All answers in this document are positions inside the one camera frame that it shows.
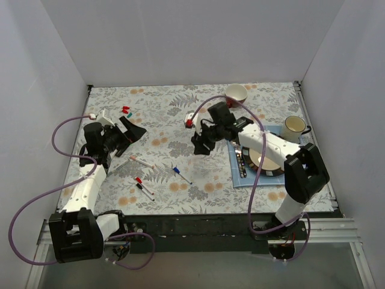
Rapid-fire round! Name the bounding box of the blue checked cloth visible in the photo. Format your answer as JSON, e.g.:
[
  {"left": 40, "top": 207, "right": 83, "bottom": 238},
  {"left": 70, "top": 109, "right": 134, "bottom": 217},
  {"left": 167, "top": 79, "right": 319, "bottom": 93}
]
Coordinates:
[{"left": 227, "top": 141, "right": 285, "bottom": 188}]

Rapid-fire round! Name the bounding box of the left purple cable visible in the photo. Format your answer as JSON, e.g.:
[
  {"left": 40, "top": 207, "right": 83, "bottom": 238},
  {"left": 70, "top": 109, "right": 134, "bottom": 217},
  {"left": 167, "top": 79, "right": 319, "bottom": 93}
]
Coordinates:
[{"left": 8, "top": 113, "right": 156, "bottom": 270}]

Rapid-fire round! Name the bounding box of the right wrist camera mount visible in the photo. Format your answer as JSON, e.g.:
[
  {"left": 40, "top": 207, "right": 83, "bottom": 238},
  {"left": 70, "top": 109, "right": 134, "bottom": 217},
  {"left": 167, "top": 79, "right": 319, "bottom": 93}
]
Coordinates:
[{"left": 184, "top": 113, "right": 202, "bottom": 135}]

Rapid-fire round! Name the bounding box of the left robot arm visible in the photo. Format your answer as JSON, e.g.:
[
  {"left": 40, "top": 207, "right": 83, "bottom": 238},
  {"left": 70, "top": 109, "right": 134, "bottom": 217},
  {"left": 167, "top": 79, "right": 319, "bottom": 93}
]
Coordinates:
[{"left": 49, "top": 116, "right": 146, "bottom": 263}]

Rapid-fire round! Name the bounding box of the long red eraser-cap marker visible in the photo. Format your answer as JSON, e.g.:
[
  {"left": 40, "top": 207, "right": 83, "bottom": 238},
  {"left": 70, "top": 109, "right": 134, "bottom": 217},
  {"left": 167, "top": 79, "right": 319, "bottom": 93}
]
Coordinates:
[{"left": 135, "top": 177, "right": 154, "bottom": 195}]

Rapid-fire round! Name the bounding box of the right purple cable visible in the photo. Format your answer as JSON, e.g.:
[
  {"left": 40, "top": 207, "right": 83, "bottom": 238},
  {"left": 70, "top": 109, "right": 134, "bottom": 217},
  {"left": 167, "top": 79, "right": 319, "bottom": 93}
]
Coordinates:
[{"left": 191, "top": 95, "right": 310, "bottom": 262}]

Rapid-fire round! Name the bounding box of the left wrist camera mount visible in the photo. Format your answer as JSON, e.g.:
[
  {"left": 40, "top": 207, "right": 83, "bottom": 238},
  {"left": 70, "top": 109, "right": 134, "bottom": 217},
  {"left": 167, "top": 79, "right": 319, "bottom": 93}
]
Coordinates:
[{"left": 87, "top": 109, "right": 115, "bottom": 129}]

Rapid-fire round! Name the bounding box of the blue cap whiteboard marker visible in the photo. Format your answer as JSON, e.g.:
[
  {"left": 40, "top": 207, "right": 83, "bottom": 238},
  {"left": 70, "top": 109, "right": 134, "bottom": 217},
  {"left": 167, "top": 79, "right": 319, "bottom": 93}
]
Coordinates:
[{"left": 173, "top": 167, "right": 193, "bottom": 185}]

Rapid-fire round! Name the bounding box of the red and white bowl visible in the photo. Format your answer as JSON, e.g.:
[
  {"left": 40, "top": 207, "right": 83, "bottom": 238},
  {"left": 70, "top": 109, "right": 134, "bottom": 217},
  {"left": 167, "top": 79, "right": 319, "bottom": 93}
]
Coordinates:
[{"left": 225, "top": 84, "right": 248, "bottom": 108}]

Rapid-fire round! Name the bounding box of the dark rimmed plate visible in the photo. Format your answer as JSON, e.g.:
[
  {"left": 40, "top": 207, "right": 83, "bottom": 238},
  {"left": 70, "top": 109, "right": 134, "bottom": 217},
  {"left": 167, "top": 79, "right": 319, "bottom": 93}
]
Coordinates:
[{"left": 241, "top": 147, "right": 284, "bottom": 177}]

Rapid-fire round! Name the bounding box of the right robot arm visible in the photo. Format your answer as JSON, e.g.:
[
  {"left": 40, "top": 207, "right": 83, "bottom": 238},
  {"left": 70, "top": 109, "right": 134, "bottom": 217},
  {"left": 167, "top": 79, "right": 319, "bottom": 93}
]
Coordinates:
[{"left": 183, "top": 102, "right": 330, "bottom": 240}]

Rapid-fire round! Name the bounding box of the floral patterned table mat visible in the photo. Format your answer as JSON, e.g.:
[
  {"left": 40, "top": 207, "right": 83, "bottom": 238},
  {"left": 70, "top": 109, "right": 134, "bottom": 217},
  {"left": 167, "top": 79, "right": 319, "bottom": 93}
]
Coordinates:
[{"left": 58, "top": 81, "right": 339, "bottom": 217}]

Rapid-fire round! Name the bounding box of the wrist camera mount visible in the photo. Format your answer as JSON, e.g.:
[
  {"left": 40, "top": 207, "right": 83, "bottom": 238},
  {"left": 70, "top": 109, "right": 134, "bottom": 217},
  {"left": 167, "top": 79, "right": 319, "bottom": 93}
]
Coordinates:
[
  {"left": 184, "top": 113, "right": 202, "bottom": 135},
  {"left": 87, "top": 109, "right": 115, "bottom": 129}
]

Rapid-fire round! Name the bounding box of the black cap thin marker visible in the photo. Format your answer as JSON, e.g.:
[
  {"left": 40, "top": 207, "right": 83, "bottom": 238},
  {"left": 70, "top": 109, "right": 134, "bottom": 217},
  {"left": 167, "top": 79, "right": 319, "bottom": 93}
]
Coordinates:
[{"left": 136, "top": 183, "right": 155, "bottom": 202}]

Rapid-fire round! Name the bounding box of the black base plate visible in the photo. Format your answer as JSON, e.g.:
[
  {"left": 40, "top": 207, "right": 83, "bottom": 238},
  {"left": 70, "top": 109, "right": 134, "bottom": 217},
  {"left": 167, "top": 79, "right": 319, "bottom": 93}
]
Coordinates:
[{"left": 106, "top": 214, "right": 289, "bottom": 254}]

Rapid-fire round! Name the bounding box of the purple cable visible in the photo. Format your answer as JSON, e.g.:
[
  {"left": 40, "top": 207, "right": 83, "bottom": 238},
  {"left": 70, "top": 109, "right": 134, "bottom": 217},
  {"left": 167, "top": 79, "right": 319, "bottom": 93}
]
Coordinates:
[
  {"left": 8, "top": 113, "right": 156, "bottom": 270},
  {"left": 191, "top": 95, "right": 310, "bottom": 262}
]

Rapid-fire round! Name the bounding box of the grey tip white marker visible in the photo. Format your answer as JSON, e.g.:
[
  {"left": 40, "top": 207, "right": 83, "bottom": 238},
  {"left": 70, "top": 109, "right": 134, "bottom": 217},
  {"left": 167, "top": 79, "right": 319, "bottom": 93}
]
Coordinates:
[{"left": 108, "top": 160, "right": 129, "bottom": 176}]

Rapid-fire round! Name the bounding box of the cream enamel mug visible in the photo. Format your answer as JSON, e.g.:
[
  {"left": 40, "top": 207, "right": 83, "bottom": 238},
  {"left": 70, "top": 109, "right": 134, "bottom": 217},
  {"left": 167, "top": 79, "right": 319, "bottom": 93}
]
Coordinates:
[{"left": 280, "top": 116, "right": 312, "bottom": 143}]

